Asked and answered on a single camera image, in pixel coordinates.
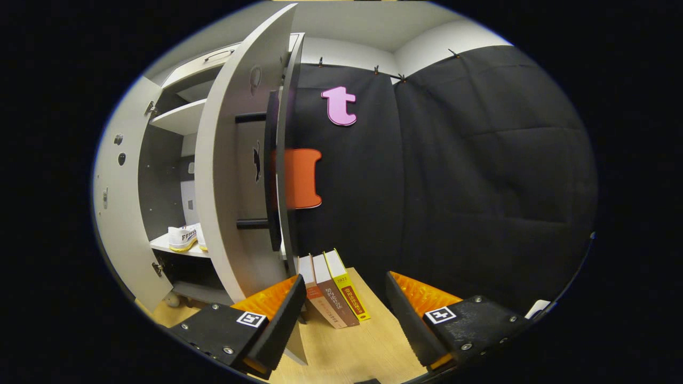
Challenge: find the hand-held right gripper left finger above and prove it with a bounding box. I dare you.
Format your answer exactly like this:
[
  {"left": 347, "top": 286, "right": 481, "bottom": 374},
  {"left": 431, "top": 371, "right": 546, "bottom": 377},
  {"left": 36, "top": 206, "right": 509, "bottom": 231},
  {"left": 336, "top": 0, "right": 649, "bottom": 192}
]
[{"left": 168, "top": 274, "right": 308, "bottom": 380}]

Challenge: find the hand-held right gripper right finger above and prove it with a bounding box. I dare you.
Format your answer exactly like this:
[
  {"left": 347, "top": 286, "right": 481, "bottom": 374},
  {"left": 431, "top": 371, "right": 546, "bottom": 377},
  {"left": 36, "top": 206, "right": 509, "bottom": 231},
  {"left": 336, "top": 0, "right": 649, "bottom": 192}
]
[{"left": 385, "top": 271, "right": 534, "bottom": 374}]

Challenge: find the grey cabinet door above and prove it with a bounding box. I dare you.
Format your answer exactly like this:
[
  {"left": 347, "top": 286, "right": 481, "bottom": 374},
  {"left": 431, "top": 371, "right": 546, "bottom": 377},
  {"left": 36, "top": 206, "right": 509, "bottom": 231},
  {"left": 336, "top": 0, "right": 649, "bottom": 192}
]
[
  {"left": 92, "top": 75, "right": 174, "bottom": 313},
  {"left": 194, "top": 3, "right": 309, "bottom": 366}
]

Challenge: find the grey shoe cabinet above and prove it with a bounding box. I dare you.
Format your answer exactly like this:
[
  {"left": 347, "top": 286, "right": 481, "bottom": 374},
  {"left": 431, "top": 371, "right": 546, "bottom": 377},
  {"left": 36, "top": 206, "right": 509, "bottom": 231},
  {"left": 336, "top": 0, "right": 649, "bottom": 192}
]
[{"left": 138, "top": 32, "right": 306, "bottom": 307}]

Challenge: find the white cabinet shelf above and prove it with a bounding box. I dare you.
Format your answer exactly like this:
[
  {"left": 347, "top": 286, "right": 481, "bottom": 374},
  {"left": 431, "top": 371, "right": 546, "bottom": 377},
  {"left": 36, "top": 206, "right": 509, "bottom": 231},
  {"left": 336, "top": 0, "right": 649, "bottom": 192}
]
[
  {"left": 149, "top": 233, "right": 211, "bottom": 259},
  {"left": 149, "top": 99, "right": 208, "bottom": 135}
]

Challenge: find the white cabinet drawer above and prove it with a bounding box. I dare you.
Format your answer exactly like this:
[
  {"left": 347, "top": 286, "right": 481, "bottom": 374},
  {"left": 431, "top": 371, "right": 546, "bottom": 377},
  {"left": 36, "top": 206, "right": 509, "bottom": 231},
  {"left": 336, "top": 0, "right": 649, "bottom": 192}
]
[{"left": 160, "top": 43, "right": 243, "bottom": 91}]

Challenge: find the white and brown book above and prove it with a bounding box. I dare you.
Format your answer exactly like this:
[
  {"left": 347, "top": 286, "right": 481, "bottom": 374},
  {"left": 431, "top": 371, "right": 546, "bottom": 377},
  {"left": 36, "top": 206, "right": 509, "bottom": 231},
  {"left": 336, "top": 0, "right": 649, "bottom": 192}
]
[{"left": 312, "top": 253, "right": 361, "bottom": 327}]

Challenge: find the yellow book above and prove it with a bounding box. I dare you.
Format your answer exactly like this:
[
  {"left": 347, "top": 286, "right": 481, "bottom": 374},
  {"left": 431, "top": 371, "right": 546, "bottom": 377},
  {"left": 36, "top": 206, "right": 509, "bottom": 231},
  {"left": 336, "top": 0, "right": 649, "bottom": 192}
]
[{"left": 324, "top": 248, "right": 371, "bottom": 322}]

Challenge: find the black backdrop cloth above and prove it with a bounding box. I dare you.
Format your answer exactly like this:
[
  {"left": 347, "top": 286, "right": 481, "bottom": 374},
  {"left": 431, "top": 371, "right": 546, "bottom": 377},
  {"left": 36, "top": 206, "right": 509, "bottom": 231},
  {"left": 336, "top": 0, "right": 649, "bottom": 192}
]
[
  {"left": 394, "top": 45, "right": 599, "bottom": 315},
  {"left": 291, "top": 51, "right": 406, "bottom": 299}
]

